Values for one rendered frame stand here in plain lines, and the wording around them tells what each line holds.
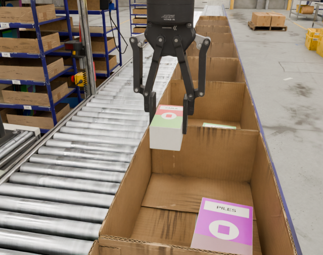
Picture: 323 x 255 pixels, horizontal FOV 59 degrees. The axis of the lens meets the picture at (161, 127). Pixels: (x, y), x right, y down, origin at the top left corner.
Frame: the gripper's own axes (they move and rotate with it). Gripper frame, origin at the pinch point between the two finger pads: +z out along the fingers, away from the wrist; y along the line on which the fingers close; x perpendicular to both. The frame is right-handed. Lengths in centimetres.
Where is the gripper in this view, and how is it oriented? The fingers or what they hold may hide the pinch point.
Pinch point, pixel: (169, 114)
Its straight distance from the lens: 53.5
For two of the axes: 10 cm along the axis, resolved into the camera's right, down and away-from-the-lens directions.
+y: 9.9, 0.8, -1.5
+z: 0.0, 8.9, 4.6
